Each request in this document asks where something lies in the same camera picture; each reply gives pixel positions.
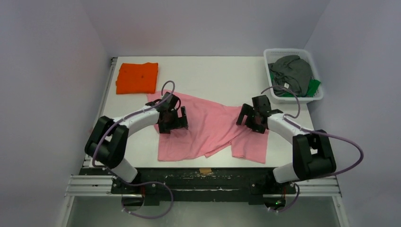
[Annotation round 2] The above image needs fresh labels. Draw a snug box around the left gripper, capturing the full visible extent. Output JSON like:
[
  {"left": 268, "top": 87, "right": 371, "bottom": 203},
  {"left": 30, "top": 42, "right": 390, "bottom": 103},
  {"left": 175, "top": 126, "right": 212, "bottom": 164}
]
[{"left": 158, "top": 106, "right": 187, "bottom": 134}]

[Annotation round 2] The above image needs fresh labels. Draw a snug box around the pink t shirt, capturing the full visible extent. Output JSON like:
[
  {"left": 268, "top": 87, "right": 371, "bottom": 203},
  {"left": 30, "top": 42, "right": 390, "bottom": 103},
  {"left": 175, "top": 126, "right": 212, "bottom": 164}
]
[{"left": 157, "top": 92, "right": 269, "bottom": 164}]

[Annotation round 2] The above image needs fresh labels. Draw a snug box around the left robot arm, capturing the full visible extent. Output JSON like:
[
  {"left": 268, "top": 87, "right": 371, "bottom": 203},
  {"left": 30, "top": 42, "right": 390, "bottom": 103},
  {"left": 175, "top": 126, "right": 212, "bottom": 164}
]
[{"left": 84, "top": 92, "right": 189, "bottom": 193}]

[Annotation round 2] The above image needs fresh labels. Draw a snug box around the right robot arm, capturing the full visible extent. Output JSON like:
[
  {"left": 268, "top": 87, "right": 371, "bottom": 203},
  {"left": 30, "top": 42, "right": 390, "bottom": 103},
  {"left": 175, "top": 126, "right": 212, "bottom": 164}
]
[{"left": 236, "top": 95, "right": 337, "bottom": 192}]

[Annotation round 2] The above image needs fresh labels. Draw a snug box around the brown tape piece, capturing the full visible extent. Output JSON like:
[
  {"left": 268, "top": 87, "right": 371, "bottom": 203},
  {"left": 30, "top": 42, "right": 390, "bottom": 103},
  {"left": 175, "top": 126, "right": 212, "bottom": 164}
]
[{"left": 199, "top": 168, "right": 212, "bottom": 175}]

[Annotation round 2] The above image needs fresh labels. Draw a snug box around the grey t shirt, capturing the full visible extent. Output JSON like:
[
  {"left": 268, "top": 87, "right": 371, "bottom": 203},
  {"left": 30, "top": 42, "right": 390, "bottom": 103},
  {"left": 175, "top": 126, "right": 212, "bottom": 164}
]
[{"left": 268, "top": 55, "right": 313, "bottom": 88}]

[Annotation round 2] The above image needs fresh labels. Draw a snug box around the folded orange t shirt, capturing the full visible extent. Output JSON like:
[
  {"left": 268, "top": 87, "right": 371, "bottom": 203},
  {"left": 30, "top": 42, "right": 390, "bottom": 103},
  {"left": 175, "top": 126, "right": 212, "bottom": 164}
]
[{"left": 115, "top": 62, "right": 158, "bottom": 95}]

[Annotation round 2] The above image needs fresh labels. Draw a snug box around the white plastic basket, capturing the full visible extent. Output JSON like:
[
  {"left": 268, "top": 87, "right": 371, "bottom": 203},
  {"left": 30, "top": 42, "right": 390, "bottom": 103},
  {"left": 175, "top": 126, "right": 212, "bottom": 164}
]
[{"left": 263, "top": 48, "right": 323, "bottom": 104}]

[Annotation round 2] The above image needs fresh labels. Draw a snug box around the green t shirt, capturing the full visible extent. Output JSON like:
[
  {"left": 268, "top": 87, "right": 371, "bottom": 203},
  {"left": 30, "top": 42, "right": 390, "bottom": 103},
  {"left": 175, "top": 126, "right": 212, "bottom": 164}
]
[{"left": 274, "top": 77, "right": 321, "bottom": 97}]

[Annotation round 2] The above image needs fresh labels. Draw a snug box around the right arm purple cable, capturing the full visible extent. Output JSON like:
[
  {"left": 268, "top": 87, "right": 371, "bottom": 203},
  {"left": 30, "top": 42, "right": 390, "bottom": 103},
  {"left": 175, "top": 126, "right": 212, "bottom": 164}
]
[{"left": 261, "top": 85, "right": 365, "bottom": 214}]

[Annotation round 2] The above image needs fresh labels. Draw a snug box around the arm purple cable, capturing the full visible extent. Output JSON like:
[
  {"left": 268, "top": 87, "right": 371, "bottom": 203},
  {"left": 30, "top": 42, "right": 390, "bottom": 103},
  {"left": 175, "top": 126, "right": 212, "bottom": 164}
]
[
  {"left": 91, "top": 80, "right": 176, "bottom": 219},
  {"left": 261, "top": 85, "right": 365, "bottom": 214}
]

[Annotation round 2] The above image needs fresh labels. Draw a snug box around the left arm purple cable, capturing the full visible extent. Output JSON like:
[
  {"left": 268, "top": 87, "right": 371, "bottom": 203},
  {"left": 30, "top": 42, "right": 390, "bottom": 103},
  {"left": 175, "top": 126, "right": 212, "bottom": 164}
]
[{"left": 91, "top": 80, "right": 176, "bottom": 219}]

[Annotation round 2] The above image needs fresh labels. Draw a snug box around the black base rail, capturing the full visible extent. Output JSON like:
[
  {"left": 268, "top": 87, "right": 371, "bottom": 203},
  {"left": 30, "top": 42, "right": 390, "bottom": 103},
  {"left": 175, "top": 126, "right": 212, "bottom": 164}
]
[{"left": 79, "top": 168, "right": 301, "bottom": 209}]

